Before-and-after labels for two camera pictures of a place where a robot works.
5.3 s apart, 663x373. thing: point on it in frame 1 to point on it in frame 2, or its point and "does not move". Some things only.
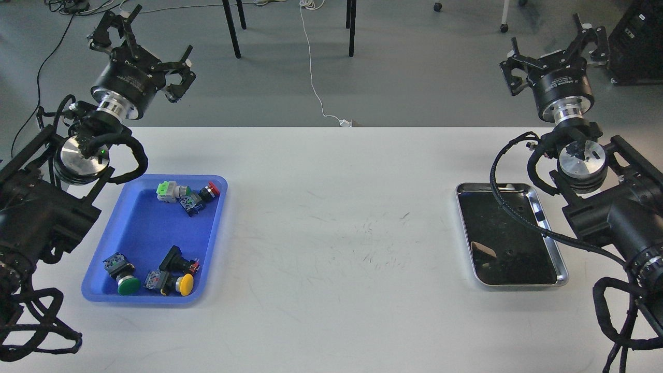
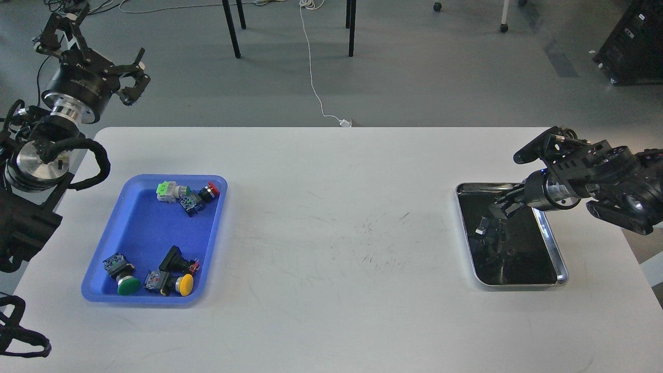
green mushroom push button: (117, 266) does not move
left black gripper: (130, 81) to (83, 82)
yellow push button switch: (168, 283) does not move
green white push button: (170, 191) does not move
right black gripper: (563, 92) to (543, 189)
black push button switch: (174, 260) does not move
